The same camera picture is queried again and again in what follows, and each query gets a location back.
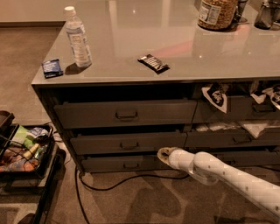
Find grey drawer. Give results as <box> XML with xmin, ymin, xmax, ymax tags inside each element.
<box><xmin>70</xmin><ymin>132</ymin><xmax>186</xmax><ymax>155</ymax></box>
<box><xmin>192</xmin><ymin>95</ymin><xmax>280</xmax><ymax>123</ymax></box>
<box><xmin>185</xmin><ymin>129</ymin><xmax>280</xmax><ymax>148</ymax></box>
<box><xmin>213</xmin><ymin>150</ymin><xmax>280</xmax><ymax>167</ymax></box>
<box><xmin>54</xmin><ymin>99</ymin><xmax>197</xmax><ymax>129</ymax></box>
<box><xmin>81</xmin><ymin>155</ymin><xmax>169</xmax><ymax>172</ymax></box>

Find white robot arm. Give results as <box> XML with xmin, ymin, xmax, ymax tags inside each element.
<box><xmin>157</xmin><ymin>147</ymin><xmax>280</xmax><ymax>221</ymax></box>

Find grey drawer cabinet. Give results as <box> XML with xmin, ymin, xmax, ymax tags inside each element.
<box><xmin>32</xmin><ymin>0</ymin><xmax>280</xmax><ymax>172</ymax></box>

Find white packets in drawer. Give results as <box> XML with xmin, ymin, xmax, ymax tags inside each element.
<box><xmin>195</xmin><ymin>120</ymin><xmax>280</xmax><ymax>138</ymax></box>

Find black white snack bag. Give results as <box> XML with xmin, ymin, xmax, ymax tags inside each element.
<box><xmin>201</xmin><ymin>83</ymin><xmax>228</xmax><ymax>113</ymax></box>

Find dark chocolate bar wrapper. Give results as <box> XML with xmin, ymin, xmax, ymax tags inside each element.
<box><xmin>138</xmin><ymin>54</ymin><xmax>170</xmax><ymax>74</ymax></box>

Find blue snack packet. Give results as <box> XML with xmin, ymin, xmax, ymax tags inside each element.
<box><xmin>42</xmin><ymin>59</ymin><xmax>64</xmax><ymax>79</ymax></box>

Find green snack bag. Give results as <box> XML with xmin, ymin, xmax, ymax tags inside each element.
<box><xmin>11</xmin><ymin>126</ymin><xmax>49</xmax><ymax>149</ymax></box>

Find clear plastic water bottle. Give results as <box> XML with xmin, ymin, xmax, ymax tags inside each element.
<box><xmin>64</xmin><ymin>6</ymin><xmax>92</xmax><ymax>68</ymax></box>

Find large jar of nuts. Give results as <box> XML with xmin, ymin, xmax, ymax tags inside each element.
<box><xmin>198</xmin><ymin>0</ymin><xmax>238</xmax><ymax>31</ymax></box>

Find dark cup behind jar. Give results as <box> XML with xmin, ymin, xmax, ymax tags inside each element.
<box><xmin>233</xmin><ymin>0</ymin><xmax>248</xmax><ymax>23</ymax></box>

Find dark glass pitcher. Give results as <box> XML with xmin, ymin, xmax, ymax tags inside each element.
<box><xmin>254</xmin><ymin>0</ymin><xmax>280</xmax><ymax>30</ymax></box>

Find black floor cable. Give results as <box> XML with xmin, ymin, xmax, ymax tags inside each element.
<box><xmin>73</xmin><ymin>165</ymin><xmax>191</xmax><ymax>224</ymax></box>

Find black wire basket rack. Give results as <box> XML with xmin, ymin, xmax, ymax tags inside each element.
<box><xmin>0</xmin><ymin>110</ymin><xmax>66</xmax><ymax>224</ymax></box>

